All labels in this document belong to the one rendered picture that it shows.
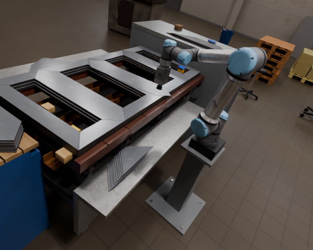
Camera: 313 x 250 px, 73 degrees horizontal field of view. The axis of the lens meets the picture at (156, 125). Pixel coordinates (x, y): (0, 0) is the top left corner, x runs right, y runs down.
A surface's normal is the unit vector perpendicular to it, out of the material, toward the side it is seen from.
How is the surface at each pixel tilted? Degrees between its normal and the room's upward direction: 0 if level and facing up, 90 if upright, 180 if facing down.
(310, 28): 79
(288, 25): 90
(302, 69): 90
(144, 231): 0
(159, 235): 0
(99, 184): 0
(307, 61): 90
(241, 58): 82
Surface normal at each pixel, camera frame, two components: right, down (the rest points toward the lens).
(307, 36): -0.55, 0.20
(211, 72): -0.51, 0.41
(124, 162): 0.22, -0.78
